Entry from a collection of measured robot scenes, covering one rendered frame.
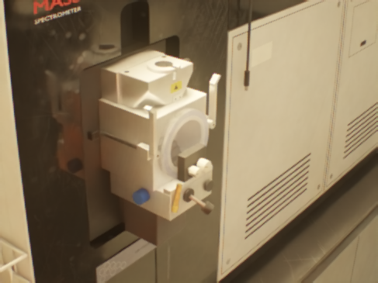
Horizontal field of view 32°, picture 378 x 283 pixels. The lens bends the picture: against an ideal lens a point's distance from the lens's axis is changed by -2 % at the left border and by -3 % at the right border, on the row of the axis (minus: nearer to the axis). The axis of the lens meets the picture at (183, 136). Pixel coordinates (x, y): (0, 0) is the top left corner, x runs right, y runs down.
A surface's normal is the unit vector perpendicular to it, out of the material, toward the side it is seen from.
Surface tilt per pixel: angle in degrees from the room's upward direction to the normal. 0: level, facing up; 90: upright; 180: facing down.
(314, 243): 0
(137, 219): 90
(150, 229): 90
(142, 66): 0
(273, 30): 90
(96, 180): 90
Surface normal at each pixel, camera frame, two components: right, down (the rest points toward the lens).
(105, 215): 0.78, 0.29
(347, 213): 0.01, -0.89
